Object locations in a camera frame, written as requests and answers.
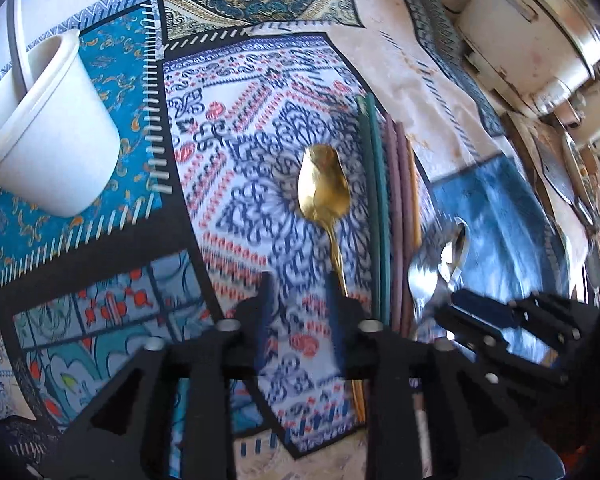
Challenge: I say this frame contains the coloured chopsticks set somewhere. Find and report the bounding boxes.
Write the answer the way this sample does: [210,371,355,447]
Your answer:
[356,94,385,322]

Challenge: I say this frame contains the green chopstick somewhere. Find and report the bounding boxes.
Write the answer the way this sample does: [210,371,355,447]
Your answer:
[367,94,395,326]

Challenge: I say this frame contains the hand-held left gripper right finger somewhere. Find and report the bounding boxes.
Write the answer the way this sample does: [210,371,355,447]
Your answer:
[324,270,567,480]

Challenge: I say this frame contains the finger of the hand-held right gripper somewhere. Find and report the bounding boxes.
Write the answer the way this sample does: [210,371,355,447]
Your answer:
[434,304,570,387]
[451,291,582,357]

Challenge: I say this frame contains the wooden chopstick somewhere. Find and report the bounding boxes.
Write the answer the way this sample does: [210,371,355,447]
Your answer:
[407,160,425,248]

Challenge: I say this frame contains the white plastic cup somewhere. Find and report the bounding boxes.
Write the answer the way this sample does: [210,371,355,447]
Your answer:
[0,30,122,219]

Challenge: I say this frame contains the large silver spoon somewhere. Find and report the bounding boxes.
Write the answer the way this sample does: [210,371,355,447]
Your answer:
[407,242,456,341]

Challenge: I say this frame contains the gold spoon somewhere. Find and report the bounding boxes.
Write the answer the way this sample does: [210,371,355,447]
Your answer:
[297,143,370,424]

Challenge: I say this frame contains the patterned patchwork tablecloth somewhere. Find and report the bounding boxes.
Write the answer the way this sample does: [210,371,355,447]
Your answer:
[0,0,576,461]

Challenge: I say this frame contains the steel cleaver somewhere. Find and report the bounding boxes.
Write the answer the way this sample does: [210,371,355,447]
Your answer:
[541,139,597,233]

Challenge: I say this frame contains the white rice cooker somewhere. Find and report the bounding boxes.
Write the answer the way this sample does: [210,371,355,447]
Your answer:
[452,0,600,117]

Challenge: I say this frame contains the mauve chopstick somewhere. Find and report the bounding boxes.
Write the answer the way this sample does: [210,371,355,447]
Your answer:
[382,114,406,333]
[394,119,417,338]

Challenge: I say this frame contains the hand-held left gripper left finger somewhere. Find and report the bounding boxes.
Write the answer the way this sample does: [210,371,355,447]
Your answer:
[35,271,282,480]

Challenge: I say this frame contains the small silver spoon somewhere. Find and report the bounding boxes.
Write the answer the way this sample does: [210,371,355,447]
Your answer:
[437,216,472,286]

